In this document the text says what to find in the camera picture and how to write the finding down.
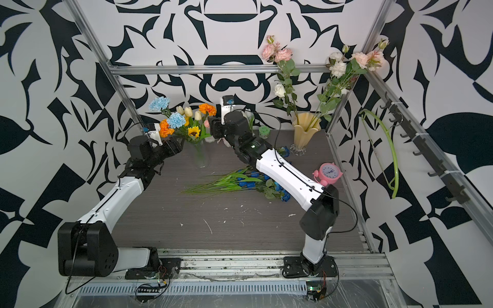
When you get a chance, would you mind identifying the blue rose from sunflower bouquet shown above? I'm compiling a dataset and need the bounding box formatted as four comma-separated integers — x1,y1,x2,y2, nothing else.
277,146,290,158

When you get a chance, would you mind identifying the yellow wavy glass vase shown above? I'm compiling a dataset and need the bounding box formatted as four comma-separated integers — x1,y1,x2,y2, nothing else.
290,112,321,155

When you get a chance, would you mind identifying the blue rose low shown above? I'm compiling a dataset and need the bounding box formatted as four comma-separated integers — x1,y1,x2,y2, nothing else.
263,179,291,202

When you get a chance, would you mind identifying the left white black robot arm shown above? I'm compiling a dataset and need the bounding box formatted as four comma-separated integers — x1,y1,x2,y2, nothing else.
57,136,184,277

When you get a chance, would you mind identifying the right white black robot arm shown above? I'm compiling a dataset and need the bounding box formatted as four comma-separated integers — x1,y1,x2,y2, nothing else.
209,110,339,275

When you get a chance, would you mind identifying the clear glass vase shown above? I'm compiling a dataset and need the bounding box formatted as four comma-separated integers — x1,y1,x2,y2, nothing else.
192,142,209,168

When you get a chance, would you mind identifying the tulip bouquet blue white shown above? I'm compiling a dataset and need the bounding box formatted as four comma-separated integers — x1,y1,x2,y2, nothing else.
242,110,255,131

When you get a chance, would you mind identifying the mixed sunflower bouquet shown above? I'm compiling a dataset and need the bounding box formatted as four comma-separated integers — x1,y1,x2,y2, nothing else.
149,96,217,144

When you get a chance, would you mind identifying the pink alarm clock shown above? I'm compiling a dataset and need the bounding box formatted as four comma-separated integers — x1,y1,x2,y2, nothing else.
313,163,343,187

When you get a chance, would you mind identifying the pink and white flower bouquet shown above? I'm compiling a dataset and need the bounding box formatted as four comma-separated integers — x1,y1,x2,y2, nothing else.
261,35,390,120

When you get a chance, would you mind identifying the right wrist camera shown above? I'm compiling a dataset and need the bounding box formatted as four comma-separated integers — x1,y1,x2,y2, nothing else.
220,95,235,124

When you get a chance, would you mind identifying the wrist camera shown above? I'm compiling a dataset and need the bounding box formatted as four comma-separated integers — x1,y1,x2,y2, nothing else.
143,123,163,147
220,95,235,124

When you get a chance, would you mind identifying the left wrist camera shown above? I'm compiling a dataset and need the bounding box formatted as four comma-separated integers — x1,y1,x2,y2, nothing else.
143,123,163,147

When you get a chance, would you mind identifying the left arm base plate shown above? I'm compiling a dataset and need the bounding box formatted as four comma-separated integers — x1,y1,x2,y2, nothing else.
125,257,182,280

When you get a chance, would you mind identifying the green curved hose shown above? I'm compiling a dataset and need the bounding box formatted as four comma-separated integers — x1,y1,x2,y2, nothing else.
359,108,400,200

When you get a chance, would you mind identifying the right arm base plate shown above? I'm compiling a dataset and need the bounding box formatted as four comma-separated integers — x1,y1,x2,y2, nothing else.
281,255,338,278

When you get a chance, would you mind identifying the black hook rail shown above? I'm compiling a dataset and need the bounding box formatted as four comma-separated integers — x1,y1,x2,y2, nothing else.
381,92,471,205

